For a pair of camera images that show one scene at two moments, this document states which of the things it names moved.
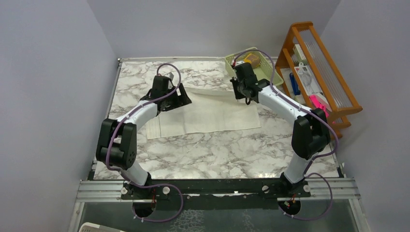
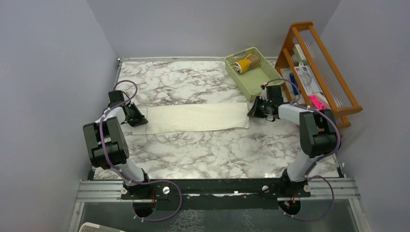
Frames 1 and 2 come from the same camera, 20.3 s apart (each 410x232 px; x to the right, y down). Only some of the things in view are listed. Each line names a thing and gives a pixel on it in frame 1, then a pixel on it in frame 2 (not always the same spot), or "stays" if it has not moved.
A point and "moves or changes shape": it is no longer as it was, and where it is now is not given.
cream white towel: x=211 y=109 moves or changes shape
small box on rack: x=299 y=54 stays
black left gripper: x=181 y=100 -> x=140 y=119
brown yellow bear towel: x=253 y=59 stays
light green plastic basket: x=260 y=62 stays
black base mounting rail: x=215 y=194 stays
